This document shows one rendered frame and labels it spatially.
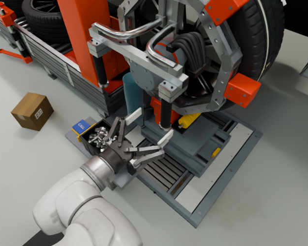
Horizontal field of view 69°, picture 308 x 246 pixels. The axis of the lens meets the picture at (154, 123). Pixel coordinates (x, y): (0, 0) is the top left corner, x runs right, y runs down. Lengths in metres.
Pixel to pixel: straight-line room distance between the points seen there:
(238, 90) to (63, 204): 0.62
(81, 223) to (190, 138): 1.04
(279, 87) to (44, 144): 2.04
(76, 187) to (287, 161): 1.53
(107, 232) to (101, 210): 0.06
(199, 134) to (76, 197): 1.03
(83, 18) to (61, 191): 0.75
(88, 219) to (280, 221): 1.30
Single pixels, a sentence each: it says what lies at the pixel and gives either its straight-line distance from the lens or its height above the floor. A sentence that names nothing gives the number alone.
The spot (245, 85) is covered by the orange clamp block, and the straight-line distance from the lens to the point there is 0.83.
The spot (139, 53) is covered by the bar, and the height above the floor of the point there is 0.98.
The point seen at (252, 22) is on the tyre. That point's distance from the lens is 0.80.
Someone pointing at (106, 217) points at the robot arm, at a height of 0.92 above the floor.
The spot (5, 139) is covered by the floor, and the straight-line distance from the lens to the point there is 2.02.
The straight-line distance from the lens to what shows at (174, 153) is 1.43.
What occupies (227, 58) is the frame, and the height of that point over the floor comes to 0.97.
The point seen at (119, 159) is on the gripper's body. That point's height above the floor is 0.86.
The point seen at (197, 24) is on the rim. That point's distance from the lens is 0.92.
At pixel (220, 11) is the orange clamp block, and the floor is 1.10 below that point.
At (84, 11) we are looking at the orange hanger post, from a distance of 1.10.
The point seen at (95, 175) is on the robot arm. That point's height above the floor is 0.87.
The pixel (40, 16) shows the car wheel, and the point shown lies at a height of 0.50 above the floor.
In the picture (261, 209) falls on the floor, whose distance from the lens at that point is 1.61.
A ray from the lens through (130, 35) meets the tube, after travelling 0.78.
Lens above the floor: 1.40
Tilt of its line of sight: 52 degrees down
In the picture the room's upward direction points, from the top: straight up
